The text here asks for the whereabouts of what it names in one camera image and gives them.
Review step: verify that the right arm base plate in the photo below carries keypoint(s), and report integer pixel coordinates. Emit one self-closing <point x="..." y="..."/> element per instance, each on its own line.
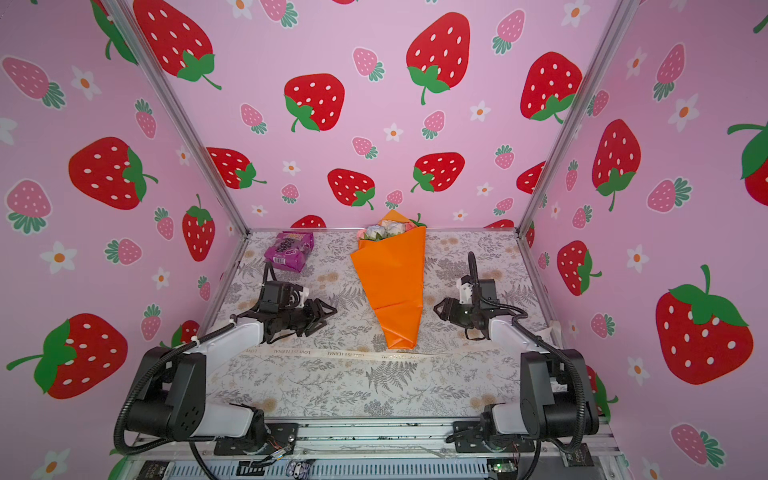
<point x="476" y="437"/>

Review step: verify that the white printed ribbon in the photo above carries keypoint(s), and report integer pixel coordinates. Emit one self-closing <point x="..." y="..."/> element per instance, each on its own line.
<point x="360" y="355"/>

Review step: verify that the orange wrapping paper sheet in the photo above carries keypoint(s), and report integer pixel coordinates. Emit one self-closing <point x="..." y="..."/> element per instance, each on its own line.
<point x="391" y="272"/>

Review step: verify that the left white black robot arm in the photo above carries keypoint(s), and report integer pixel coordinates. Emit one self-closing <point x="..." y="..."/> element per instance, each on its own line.
<point x="167" y="401"/>

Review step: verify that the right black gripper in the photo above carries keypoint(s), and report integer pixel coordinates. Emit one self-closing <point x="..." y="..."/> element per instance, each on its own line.
<point x="449" y="310"/>

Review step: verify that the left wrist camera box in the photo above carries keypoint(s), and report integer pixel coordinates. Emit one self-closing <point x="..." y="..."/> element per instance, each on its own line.
<point x="298" y="296"/>

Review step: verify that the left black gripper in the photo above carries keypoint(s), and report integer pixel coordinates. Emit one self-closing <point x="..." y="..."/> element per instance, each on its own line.
<point x="315" y="316"/>

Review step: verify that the white fake rose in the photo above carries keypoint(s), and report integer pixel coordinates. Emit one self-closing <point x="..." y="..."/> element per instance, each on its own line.
<point x="373" y="233"/>

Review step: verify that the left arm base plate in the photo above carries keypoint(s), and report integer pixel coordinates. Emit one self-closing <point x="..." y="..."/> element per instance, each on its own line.
<point x="261" y="441"/>

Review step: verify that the aluminium frame rail base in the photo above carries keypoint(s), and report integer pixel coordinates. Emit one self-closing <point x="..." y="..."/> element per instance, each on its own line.
<point x="380" y="448"/>

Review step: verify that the purple snack packet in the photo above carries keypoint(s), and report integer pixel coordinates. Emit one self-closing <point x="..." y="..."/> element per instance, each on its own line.
<point x="290" y="251"/>

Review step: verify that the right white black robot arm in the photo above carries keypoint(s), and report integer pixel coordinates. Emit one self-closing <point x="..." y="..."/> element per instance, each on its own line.
<point x="555" y="402"/>

